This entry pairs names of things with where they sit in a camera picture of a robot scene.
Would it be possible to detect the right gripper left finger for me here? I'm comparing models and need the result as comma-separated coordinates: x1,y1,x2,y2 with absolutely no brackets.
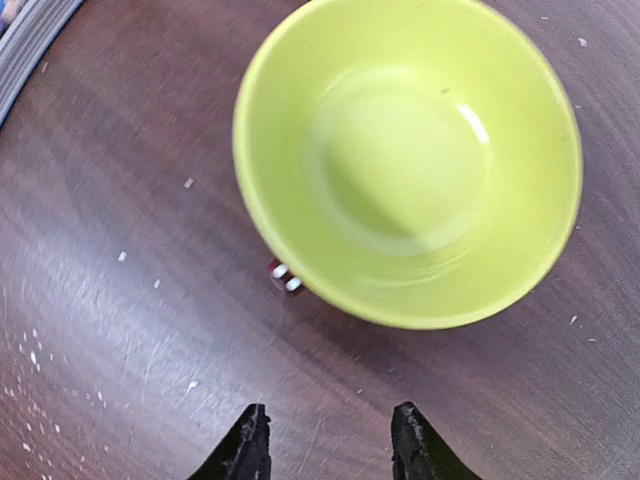
188,403,271,480

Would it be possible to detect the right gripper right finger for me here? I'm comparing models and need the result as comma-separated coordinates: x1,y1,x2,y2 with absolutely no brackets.
391,402,480,480

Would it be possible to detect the silver aluminium poker case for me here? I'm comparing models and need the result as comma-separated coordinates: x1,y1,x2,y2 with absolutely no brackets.
1,0,84,124

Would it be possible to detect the red die upper left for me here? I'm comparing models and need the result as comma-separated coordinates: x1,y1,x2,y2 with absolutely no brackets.
268,259,304,296

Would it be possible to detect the lime green bowl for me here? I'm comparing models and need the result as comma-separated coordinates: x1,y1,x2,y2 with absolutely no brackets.
232,1,583,330

